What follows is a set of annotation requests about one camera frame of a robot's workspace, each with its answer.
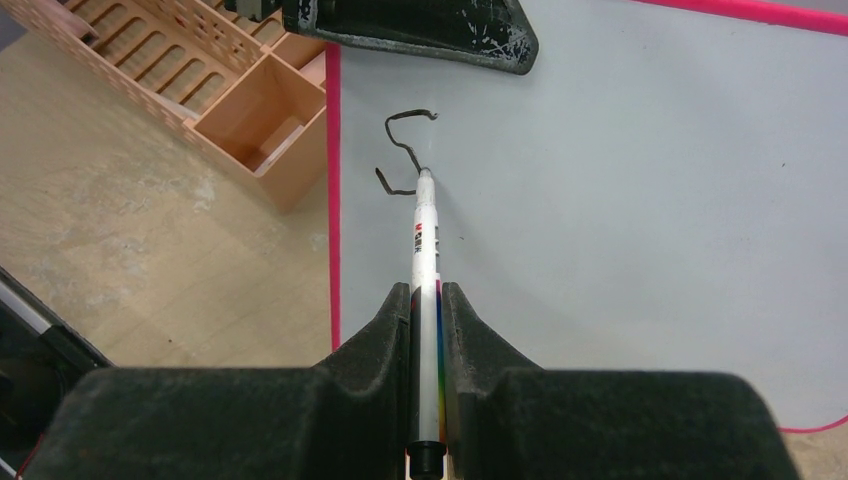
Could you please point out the white marker pen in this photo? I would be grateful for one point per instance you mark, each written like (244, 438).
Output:
(426, 448)

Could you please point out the red-framed whiteboard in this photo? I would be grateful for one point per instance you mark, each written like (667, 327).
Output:
(665, 189)

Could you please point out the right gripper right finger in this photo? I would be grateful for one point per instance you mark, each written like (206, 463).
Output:
(509, 418)

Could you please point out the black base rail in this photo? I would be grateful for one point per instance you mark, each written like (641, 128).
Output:
(42, 359)

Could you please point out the orange plastic file organizer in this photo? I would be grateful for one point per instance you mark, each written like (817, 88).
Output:
(249, 94)

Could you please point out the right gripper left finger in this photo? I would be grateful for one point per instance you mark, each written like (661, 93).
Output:
(342, 418)

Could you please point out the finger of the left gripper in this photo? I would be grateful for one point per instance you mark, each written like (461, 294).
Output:
(491, 34)

